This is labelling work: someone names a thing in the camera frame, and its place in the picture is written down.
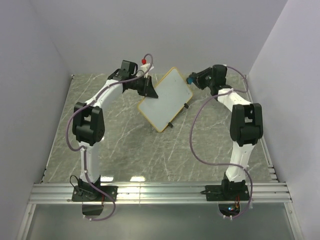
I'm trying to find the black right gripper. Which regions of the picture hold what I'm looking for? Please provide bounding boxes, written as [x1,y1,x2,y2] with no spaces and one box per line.
[188,67,214,91]

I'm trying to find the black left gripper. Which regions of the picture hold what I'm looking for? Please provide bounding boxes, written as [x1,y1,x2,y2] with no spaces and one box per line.
[129,75,158,99]

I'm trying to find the blue whiteboard eraser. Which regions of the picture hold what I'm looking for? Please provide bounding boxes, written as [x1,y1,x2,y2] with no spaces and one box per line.
[186,77,194,85]

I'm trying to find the yellow framed whiteboard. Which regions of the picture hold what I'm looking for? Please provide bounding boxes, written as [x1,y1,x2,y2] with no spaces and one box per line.
[137,67,193,133]

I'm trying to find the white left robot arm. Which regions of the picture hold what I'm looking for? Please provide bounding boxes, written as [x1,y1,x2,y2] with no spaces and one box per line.
[68,58,159,201]

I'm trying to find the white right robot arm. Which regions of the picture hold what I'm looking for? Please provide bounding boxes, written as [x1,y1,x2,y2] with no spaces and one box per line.
[186,64,264,200]

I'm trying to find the aluminium right side rail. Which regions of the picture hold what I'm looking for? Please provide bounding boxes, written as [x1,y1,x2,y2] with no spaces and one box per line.
[241,90,278,183]

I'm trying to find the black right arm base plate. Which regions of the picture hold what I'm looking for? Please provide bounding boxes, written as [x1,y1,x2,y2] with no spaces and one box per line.
[200,185,250,202]

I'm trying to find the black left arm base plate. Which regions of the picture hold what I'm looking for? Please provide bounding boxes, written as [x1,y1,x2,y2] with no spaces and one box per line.
[71,185,118,202]

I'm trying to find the aluminium front mounting rail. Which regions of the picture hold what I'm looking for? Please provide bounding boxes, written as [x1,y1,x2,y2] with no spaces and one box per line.
[28,182,292,205]

